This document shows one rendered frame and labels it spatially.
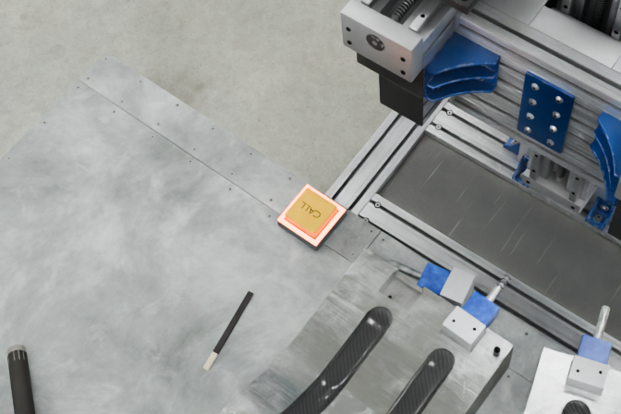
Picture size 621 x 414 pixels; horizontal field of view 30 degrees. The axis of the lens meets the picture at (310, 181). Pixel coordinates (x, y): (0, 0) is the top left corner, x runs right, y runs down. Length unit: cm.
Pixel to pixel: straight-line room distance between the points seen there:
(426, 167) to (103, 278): 95
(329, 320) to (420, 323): 13
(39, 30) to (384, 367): 179
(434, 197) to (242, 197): 74
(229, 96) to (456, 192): 71
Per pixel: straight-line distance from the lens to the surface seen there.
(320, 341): 168
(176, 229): 188
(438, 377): 166
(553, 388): 170
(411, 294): 173
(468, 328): 165
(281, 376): 166
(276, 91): 294
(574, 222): 253
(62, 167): 198
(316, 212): 182
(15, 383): 179
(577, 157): 200
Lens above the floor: 245
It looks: 61 degrees down
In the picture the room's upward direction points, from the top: 9 degrees counter-clockwise
